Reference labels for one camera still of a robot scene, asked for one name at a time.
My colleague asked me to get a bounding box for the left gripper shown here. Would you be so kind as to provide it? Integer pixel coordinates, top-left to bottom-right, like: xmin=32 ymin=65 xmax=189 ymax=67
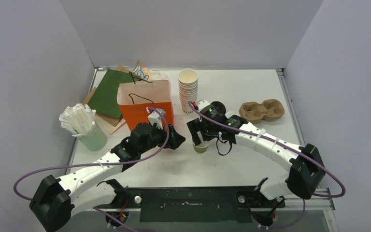
xmin=139 ymin=121 xmax=185 ymax=155

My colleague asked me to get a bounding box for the green paper bag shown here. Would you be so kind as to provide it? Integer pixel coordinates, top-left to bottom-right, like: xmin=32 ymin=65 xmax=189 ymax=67
xmin=87 ymin=69 xmax=140 ymax=118

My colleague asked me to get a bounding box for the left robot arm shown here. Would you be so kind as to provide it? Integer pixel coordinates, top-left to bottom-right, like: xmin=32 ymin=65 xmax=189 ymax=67
xmin=29 ymin=123 xmax=186 ymax=232

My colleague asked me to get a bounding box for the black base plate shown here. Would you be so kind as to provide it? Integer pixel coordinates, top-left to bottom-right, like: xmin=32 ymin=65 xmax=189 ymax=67
xmin=100 ymin=186 xmax=287 ymax=225

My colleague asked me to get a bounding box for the stack of paper cups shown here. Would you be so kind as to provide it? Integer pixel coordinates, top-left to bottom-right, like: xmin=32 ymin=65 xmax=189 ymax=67
xmin=178 ymin=68 xmax=198 ymax=114

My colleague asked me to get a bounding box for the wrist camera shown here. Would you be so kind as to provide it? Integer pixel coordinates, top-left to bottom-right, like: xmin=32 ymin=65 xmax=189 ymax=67
xmin=196 ymin=100 xmax=211 ymax=111
xmin=146 ymin=107 xmax=166 ymax=129

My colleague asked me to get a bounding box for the white wrapped straws bundle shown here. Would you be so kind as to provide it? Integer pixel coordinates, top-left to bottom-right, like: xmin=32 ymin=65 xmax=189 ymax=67
xmin=59 ymin=103 xmax=96 ymax=137

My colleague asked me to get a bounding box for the orange paper bag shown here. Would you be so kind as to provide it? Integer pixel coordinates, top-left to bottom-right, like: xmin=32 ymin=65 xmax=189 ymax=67
xmin=116 ymin=80 xmax=174 ymax=131

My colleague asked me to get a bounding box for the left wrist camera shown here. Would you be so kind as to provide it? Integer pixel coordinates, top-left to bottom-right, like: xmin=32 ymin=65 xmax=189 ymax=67
xmin=146 ymin=107 xmax=166 ymax=129

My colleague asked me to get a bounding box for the stack of pulp cup carriers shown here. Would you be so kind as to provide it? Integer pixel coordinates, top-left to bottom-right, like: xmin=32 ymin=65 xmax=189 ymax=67
xmin=239 ymin=99 xmax=285 ymax=124

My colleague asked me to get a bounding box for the green cup holder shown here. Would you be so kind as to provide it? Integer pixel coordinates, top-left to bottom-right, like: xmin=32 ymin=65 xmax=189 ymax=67
xmin=75 ymin=122 xmax=107 ymax=151

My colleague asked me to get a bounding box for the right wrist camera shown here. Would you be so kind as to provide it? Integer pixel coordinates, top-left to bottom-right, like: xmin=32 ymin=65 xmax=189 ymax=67
xmin=196 ymin=100 xmax=211 ymax=111

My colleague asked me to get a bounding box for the brown paper bags stack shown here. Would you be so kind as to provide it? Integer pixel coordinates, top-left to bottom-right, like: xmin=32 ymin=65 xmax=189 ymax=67
xmin=82 ymin=59 xmax=152 ymax=135

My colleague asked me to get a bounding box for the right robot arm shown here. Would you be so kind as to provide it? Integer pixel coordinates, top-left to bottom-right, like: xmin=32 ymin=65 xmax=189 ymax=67
xmin=187 ymin=100 xmax=325 ymax=207

